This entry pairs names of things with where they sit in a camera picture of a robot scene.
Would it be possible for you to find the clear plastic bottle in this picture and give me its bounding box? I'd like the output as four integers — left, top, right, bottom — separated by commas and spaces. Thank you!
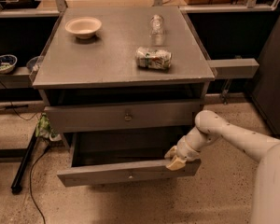
150, 14, 164, 46

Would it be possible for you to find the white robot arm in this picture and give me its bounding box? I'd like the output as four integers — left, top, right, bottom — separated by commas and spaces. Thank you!
165, 110, 280, 224

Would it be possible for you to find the black pole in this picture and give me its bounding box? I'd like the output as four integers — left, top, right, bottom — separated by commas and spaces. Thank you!
11, 133, 37, 194

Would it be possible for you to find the grey side shelf block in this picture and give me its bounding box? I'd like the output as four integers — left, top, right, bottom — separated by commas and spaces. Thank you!
208, 58, 259, 79

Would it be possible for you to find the black floor cable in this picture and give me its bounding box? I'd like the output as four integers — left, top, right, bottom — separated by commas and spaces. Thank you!
28, 145, 50, 224

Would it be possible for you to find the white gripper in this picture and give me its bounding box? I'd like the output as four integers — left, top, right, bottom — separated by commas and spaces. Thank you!
164, 127, 218, 171

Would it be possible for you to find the green white bag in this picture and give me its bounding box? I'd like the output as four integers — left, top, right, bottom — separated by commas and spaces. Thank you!
35, 113, 62, 142

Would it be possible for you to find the crushed green white can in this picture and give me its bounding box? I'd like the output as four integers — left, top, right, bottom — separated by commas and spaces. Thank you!
135, 47, 172, 70

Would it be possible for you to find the grey drawer cabinet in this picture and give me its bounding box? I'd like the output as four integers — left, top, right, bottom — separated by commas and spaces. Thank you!
31, 6, 216, 183

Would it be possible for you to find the grey drawer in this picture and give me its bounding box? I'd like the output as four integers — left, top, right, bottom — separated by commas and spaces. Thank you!
45, 100, 202, 133
57, 126, 201, 187

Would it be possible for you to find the grey left counter shelf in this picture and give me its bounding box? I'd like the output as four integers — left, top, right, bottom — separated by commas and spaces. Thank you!
0, 67, 32, 90

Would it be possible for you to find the beige bowl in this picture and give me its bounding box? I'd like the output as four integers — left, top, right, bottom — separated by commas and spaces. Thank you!
65, 17, 102, 39

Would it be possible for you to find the grey top drawer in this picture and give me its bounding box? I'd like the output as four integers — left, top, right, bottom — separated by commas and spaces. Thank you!
45, 100, 202, 133

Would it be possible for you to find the clear glass bowl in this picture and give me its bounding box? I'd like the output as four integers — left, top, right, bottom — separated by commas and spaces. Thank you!
26, 56, 44, 72

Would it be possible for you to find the blue patterned bowl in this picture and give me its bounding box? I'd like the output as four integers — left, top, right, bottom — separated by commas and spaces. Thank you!
0, 54, 18, 74

